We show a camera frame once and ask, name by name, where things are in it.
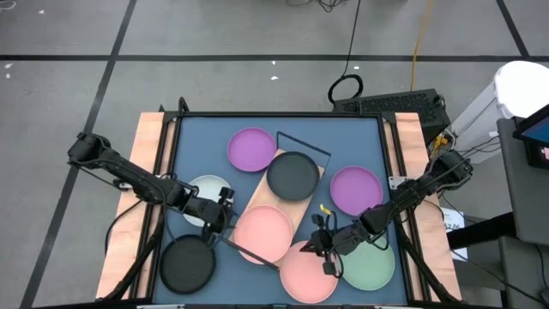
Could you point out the black perforated computer case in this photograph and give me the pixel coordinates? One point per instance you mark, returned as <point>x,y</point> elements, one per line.
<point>394,105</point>

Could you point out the mint green round plate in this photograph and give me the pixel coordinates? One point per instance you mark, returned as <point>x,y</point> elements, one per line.
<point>373,270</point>

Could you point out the black screen device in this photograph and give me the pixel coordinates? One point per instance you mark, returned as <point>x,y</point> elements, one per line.
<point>538,133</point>

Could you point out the purple round plate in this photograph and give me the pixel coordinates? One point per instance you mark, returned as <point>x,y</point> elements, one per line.
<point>251,149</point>
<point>356,189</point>

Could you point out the yellow plug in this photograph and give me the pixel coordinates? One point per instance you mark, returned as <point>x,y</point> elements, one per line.
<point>440,142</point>

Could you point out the grey metal cart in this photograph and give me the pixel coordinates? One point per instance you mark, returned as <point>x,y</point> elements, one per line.
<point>527,201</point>

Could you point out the blue table mat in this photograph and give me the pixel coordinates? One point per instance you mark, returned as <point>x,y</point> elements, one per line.
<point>343,129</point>

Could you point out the dark grey round plate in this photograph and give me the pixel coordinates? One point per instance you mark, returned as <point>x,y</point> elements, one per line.
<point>187,268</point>
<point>293,176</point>

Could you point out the white round plate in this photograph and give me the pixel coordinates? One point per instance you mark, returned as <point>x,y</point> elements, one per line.
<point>208,184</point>

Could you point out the white paper sheet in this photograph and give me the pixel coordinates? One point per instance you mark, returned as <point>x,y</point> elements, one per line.
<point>454,221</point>

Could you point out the black metal beam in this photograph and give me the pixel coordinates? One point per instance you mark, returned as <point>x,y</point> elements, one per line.
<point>480,232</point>

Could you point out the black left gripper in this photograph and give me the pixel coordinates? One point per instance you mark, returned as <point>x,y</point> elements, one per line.
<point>208,212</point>

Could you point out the pink round plate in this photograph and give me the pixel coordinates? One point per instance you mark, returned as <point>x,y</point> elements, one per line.
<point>306,281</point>
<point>263,236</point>

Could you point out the black metal table frame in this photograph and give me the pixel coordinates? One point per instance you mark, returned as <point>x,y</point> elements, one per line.
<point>279,114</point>

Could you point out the white trash bin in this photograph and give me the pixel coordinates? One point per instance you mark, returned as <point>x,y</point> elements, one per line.
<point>523,86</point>

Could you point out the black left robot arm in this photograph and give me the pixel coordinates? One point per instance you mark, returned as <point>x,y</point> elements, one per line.
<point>128,171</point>

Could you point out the light wooden side board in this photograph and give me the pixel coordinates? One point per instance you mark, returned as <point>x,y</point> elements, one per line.
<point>407,129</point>
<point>148,124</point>

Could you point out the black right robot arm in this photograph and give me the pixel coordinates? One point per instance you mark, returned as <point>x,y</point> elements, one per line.
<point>412,193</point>

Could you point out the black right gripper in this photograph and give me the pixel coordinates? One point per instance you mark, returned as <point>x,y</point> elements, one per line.
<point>343,236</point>

